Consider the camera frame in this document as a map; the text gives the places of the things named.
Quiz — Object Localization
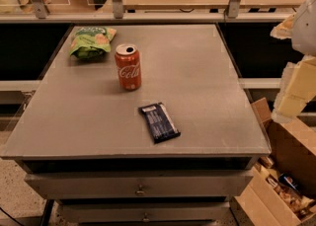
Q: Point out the green chip bag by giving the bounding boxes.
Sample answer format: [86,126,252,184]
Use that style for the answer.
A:
[69,27,117,59]

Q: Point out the upper grey drawer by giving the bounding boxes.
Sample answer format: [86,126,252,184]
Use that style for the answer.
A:
[26,171,253,200]

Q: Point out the snack packets in box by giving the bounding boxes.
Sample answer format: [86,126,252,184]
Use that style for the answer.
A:
[258,156,316,219]

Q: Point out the lower grey drawer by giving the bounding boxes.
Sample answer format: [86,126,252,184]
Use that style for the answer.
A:
[58,202,229,223]

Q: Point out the red Coca-Cola can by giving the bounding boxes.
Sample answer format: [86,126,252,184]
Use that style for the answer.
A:
[115,43,141,91]

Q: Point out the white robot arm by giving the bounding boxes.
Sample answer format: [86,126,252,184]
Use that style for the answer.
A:
[271,0,316,123]

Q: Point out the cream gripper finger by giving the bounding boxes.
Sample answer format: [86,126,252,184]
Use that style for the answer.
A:
[272,55,316,123]
[270,14,295,39]

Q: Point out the brass lower drawer knob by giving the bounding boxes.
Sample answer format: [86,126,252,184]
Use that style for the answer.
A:
[142,213,150,223]

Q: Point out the open cardboard box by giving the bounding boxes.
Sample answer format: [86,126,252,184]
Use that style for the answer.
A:
[232,98,316,226]

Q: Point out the grey drawer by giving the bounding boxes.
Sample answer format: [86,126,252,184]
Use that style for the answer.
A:
[58,202,229,223]
[26,171,253,200]

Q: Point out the brass drawer knob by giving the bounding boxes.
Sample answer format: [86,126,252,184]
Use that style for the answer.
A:
[135,185,145,196]
[142,213,150,223]

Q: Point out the brass upper drawer knob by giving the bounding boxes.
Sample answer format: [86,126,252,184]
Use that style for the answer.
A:
[135,185,145,196]

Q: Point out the dark blue snack bar wrapper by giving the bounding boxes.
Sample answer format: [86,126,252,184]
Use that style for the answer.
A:
[138,103,181,143]

